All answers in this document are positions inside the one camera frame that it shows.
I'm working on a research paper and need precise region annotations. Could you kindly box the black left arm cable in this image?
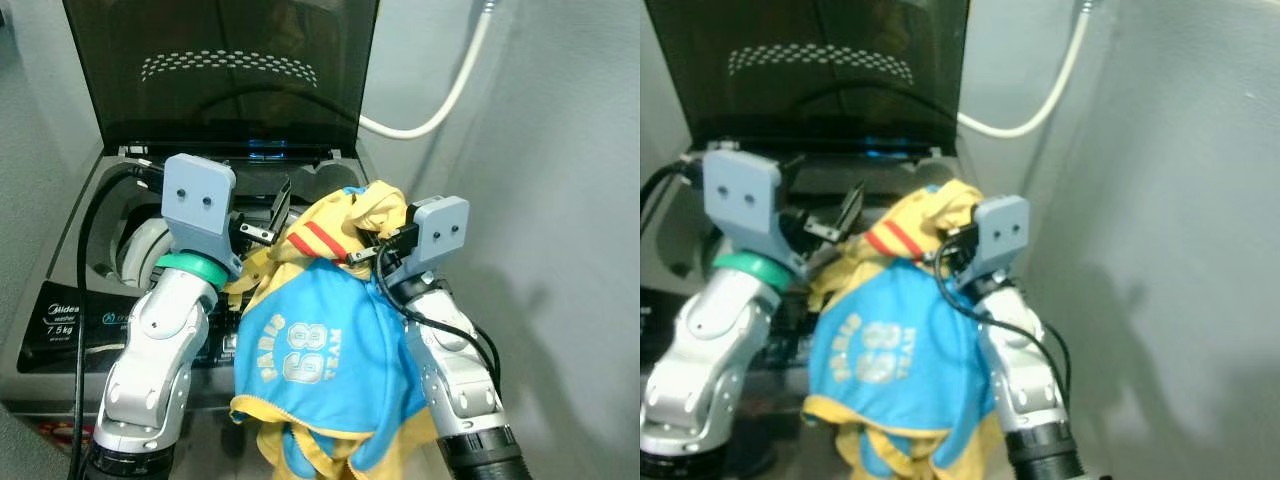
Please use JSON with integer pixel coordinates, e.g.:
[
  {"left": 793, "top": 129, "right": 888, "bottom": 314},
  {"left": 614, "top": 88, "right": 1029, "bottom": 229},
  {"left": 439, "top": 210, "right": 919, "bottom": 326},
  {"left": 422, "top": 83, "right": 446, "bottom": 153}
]
[
  {"left": 640, "top": 158, "right": 705, "bottom": 213},
  {"left": 66, "top": 163, "right": 167, "bottom": 480}
]

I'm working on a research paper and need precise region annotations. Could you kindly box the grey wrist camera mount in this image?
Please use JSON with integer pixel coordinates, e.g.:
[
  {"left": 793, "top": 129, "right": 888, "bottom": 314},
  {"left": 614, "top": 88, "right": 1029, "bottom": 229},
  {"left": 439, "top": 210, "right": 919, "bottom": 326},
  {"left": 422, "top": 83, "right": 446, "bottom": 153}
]
[
  {"left": 702, "top": 149, "right": 809, "bottom": 283},
  {"left": 967, "top": 194, "right": 1032, "bottom": 277},
  {"left": 161, "top": 154, "right": 244, "bottom": 279},
  {"left": 403, "top": 195, "right": 471, "bottom": 273}
]

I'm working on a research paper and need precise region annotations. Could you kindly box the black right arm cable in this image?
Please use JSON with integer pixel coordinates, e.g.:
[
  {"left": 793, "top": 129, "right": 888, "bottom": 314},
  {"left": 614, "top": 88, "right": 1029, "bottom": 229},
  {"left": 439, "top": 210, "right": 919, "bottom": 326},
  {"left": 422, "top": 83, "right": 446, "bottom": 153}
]
[
  {"left": 934, "top": 248, "right": 1077, "bottom": 413},
  {"left": 375, "top": 244, "right": 503, "bottom": 393}
]

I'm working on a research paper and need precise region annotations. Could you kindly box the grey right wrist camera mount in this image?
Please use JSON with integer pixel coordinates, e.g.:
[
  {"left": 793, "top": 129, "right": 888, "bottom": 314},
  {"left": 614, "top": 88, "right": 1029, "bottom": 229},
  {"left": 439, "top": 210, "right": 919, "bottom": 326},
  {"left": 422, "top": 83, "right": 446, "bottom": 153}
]
[
  {"left": 967, "top": 194, "right": 1032, "bottom": 277},
  {"left": 403, "top": 195, "right": 471, "bottom": 273}
]

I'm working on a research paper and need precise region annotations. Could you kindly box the blue and yellow shirt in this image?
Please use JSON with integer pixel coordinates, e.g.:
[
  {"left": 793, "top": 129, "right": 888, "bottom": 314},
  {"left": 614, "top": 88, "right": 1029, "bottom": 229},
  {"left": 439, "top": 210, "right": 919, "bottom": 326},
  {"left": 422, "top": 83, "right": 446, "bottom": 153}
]
[
  {"left": 222, "top": 180, "right": 443, "bottom": 480},
  {"left": 800, "top": 178, "right": 1003, "bottom": 480}
]

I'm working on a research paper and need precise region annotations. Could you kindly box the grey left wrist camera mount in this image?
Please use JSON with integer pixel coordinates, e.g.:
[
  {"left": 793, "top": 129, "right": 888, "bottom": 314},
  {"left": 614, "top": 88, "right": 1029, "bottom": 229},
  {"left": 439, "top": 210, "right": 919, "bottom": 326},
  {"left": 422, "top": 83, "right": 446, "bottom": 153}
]
[
  {"left": 702, "top": 149, "right": 809, "bottom": 283},
  {"left": 161, "top": 154, "right": 244, "bottom": 279}
]

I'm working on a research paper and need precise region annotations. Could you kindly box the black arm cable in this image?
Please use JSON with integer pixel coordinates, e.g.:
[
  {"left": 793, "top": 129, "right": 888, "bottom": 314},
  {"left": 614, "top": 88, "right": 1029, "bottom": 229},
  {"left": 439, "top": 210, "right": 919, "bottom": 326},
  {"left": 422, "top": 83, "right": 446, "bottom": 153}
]
[
  {"left": 375, "top": 244, "right": 503, "bottom": 393},
  {"left": 640, "top": 158, "right": 705, "bottom": 213},
  {"left": 934, "top": 248, "right": 1077, "bottom": 413},
  {"left": 66, "top": 163, "right": 167, "bottom": 480}
]

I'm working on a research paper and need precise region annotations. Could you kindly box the white water hose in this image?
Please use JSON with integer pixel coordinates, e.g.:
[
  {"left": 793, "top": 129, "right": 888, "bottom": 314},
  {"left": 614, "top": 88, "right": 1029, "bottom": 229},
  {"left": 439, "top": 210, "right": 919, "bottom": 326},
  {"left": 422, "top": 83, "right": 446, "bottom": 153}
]
[
  {"left": 357, "top": 0, "right": 499, "bottom": 140},
  {"left": 956, "top": 0, "right": 1097, "bottom": 140}
]

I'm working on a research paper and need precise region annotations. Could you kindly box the dark tinted washer lid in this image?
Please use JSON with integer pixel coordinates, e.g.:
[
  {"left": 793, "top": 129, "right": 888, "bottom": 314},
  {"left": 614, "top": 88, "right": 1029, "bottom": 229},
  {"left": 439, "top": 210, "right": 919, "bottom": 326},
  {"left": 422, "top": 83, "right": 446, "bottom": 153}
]
[
  {"left": 62, "top": 0, "right": 380, "bottom": 157},
  {"left": 643, "top": 0, "right": 972, "bottom": 157}
]

